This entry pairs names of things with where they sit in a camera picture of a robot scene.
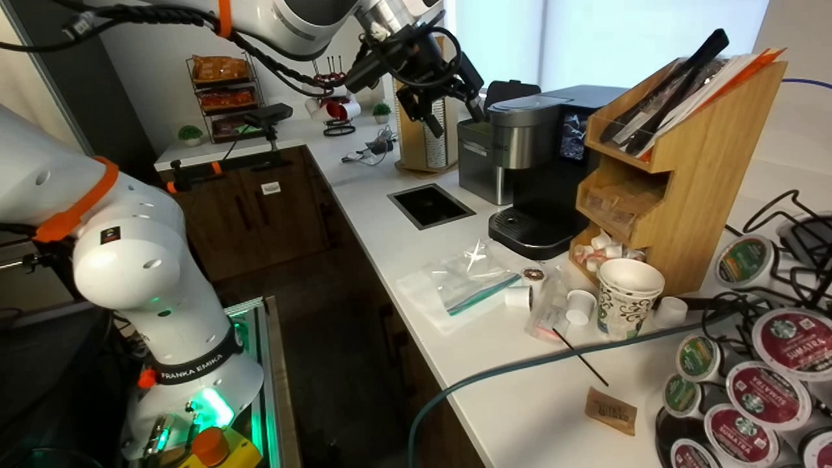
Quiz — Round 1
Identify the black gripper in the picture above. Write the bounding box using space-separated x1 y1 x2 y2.
347 29 490 141

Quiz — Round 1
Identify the black and silver coffeemaker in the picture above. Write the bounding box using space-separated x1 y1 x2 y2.
486 84 631 262

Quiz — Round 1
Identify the patterned paper coffee cup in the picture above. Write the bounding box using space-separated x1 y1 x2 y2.
595 257 668 341

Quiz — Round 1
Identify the wooden cup dispenser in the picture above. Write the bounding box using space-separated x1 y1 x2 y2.
396 81 464 176

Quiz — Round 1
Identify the small white creamer cup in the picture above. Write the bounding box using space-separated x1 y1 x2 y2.
503 283 536 314
565 289 601 331
657 294 691 327

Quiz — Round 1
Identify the clear plastic cup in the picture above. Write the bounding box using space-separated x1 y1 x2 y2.
526 270 575 346

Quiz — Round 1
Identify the green lid coffee pod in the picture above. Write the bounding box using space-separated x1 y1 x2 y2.
713 235 778 289
660 371 705 419
673 332 722 384

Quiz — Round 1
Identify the red lid coffee pod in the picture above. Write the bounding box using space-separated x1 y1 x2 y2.
722 361 813 435
751 307 832 384
700 402 779 468
802 428 832 468
668 436 722 468

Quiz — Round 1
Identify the stack of paper cups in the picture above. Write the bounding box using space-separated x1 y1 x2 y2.
425 88 461 172

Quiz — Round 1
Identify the small clutter pile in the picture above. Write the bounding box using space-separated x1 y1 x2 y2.
341 127 397 166

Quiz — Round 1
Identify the black rectangular tray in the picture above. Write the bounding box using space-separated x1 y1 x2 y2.
388 179 478 235

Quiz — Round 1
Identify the red and white mug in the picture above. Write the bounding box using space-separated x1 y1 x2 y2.
323 97 363 124

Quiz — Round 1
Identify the black handheld device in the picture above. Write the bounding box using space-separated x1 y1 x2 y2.
241 102 296 141

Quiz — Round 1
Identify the clear plastic zip bag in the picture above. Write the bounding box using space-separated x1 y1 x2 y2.
397 242 527 335

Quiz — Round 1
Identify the bright window pane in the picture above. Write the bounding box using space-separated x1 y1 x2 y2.
449 0 773 93

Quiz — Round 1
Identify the black utensils bundle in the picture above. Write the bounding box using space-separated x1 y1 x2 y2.
599 27 730 158

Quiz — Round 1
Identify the dark wooden counter cabinet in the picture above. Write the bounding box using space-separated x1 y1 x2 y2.
158 144 348 283

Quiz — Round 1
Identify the snack display rack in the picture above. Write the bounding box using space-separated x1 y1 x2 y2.
184 51 263 145

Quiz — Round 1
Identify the wooden condiment organizer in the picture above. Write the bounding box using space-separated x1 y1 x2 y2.
566 46 791 307

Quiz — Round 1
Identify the orange edged paper stack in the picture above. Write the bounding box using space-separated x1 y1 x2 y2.
639 46 787 141

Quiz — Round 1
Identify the black stir stick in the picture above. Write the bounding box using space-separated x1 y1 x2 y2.
551 326 610 389

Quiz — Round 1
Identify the robot stand with green light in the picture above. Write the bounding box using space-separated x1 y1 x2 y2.
119 294 301 468

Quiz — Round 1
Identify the brown sugar packet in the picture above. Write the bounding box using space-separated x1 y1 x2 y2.
582 384 639 436

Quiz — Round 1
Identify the orange emergency stop button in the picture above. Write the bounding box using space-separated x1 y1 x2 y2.
178 426 263 468

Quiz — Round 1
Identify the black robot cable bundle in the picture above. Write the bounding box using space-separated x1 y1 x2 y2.
50 0 366 93

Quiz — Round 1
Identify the grey green cable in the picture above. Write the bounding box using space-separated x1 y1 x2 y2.
402 296 756 468

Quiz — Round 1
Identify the black wire pod carousel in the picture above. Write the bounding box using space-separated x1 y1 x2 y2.
647 190 832 468

